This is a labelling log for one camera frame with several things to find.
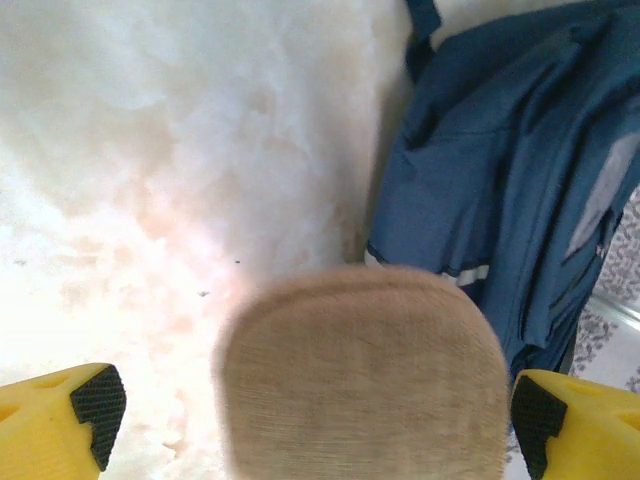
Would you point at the navy blue backpack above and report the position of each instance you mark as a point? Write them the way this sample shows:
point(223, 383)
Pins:
point(475, 150)

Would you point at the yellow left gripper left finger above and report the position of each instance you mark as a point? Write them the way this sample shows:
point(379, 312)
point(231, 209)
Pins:
point(40, 425)

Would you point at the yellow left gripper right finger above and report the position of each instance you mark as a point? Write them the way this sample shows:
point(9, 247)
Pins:
point(590, 430)

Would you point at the aluminium table end rail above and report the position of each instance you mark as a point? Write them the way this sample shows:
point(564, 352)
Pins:
point(617, 307)

